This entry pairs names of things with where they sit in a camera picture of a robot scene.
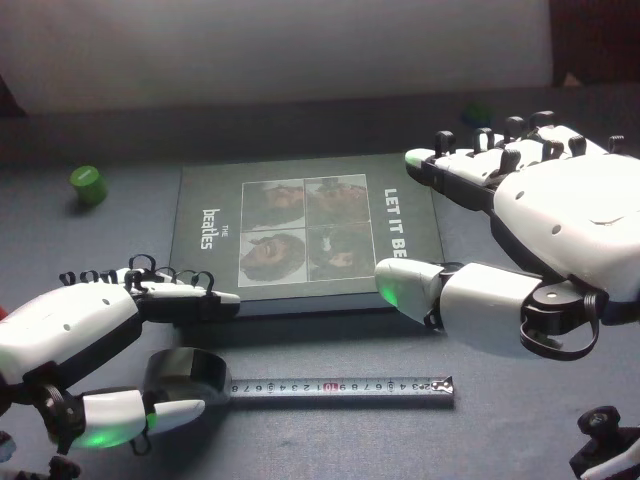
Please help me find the green and blue block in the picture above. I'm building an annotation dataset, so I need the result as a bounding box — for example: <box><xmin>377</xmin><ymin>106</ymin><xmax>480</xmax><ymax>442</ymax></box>
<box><xmin>459</xmin><ymin>102</ymin><xmax>494</xmax><ymax>126</ymax></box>

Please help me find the white backdrop board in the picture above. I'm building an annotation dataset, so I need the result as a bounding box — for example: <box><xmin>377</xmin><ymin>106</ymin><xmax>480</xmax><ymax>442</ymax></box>
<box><xmin>0</xmin><ymin>0</ymin><xmax>554</xmax><ymax>119</ymax></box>

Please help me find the green cylinder block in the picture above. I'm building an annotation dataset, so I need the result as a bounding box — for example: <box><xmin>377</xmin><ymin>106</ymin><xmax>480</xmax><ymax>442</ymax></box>
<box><xmin>68</xmin><ymin>164</ymin><xmax>109</xmax><ymax>205</ymax></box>

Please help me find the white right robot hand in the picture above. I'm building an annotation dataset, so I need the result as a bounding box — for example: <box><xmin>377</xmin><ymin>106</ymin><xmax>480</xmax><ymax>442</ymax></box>
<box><xmin>373</xmin><ymin>110</ymin><xmax>640</xmax><ymax>361</ymax></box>

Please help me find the grey table cloth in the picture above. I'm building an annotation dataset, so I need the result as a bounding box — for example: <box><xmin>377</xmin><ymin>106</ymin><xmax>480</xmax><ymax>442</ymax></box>
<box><xmin>0</xmin><ymin>82</ymin><xmax>640</xmax><ymax>480</ymax></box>

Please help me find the grey tape measure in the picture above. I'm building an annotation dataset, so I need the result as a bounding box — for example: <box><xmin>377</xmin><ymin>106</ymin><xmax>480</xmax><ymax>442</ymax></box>
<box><xmin>142</xmin><ymin>348</ymin><xmax>456</xmax><ymax>407</ymax></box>

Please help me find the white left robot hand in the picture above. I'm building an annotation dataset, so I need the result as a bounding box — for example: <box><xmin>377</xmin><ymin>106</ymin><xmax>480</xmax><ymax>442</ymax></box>
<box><xmin>0</xmin><ymin>253</ymin><xmax>242</xmax><ymax>456</ymax></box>

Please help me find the black Beatles book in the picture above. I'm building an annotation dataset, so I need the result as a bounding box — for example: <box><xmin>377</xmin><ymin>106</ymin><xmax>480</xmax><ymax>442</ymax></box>
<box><xmin>167</xmin><ymin>152</ymin><xmax>446</xmax><ymax>319</ymax></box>

